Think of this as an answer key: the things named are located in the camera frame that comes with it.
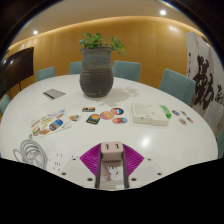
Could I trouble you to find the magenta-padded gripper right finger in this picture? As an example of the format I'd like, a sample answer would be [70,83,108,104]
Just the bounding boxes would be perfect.
[121,143,164,190]

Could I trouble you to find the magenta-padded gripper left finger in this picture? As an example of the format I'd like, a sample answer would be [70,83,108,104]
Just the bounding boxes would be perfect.
[59,143,103,190]

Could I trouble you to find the small white charger block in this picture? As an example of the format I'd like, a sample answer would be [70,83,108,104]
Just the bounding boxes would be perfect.
[99,141,125,163]

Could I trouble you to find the white power strip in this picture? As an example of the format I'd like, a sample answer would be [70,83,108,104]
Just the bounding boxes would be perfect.
[45,149,125,184]

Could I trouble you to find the dark shield-shaped sticker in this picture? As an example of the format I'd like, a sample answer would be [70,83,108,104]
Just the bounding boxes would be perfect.
[85,113,102,126]

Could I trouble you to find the oval orange blue sticker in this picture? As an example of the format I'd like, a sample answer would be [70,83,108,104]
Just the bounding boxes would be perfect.
[112,116,128,125]

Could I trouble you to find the small orange sticker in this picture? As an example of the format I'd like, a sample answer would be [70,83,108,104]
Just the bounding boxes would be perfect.
[68,114,81,122]

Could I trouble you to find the white flat box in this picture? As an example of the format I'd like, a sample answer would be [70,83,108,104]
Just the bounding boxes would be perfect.
[130,102,170,127]

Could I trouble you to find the round pink orange sticker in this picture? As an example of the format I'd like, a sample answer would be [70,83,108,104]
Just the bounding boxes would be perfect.
[99,110,114,121]

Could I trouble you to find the black rectangular sticker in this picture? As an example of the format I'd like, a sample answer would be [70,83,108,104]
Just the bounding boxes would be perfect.
[82,106,97,113]

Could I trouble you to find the round dark blue sticker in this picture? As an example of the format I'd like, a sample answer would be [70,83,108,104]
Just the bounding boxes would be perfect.
[110,106,125,116]

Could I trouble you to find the green plant in grey pot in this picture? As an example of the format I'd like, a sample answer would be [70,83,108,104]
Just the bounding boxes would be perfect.
[78,32,128,99]

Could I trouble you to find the teal chairs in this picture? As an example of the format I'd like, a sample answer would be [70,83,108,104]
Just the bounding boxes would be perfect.
[0,59,224,160]

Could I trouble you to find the white calligraphy folding screen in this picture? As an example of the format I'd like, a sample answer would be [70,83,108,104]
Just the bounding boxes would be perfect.
[185,31,224,138]

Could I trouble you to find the recessed ceiling lights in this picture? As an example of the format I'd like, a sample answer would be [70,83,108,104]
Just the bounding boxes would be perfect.
[32,8,168,36]

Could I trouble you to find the white coiled cable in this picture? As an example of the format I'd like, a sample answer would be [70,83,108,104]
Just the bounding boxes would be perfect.
[12,139,49,169]

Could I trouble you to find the black wall screen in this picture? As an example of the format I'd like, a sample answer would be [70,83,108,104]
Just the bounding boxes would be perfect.
[0,46,35,98]

